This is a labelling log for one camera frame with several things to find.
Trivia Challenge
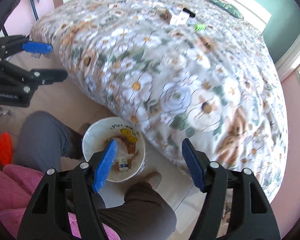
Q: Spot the white lined trash bin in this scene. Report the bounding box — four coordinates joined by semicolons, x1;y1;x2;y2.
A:
82;117;146;183

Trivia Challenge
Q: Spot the beige wooden headboard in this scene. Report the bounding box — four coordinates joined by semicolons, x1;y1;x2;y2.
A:
224;0;271;33

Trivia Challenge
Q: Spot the small bright green toy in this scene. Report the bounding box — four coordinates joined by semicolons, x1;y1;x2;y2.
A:
194;23;206;31

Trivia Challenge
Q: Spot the small blue white packet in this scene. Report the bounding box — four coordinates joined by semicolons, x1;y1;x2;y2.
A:
118;158;129;172

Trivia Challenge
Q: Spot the cream curtain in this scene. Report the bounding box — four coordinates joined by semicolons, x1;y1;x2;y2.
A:
275;34;300;82

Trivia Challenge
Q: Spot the white medicine box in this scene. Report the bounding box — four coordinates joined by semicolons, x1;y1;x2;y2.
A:
167;10;190;26

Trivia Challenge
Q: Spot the black foam cylinder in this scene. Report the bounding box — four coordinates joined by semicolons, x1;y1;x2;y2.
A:
183;8;196;18

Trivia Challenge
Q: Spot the orange round object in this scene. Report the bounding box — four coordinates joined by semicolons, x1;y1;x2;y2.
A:
0;132;13;166

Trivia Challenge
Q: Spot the floral bed quilt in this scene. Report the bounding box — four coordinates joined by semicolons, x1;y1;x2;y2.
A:
30;0;288;201

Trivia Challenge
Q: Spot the green leaf pillow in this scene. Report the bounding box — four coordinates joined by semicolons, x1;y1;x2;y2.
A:
207;0;244;19

